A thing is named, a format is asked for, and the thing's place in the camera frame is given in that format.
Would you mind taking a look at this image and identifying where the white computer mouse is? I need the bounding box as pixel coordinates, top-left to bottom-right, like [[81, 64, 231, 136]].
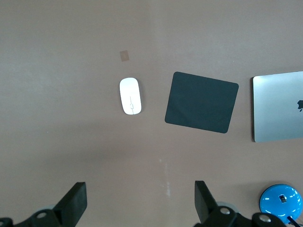
[[119, 77, 143, 115]]

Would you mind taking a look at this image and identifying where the silver closed laptop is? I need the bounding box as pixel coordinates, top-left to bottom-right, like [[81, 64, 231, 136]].
[[252, 70, 303, 143]]

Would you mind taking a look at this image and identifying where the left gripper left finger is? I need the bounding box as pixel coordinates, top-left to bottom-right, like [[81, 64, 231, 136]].
[[0, 181, 88, 227]]

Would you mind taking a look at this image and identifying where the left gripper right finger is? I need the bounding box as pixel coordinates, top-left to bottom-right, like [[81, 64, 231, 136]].
[[194, 181, 290, 227]]

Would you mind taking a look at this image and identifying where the black mouse pad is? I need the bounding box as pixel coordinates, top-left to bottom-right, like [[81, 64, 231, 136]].
[[164, 71, 239, 134]]

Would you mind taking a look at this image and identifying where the blue desk lamp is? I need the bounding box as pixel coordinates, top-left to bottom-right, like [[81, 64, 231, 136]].
[[259, 183, 303, 219]]

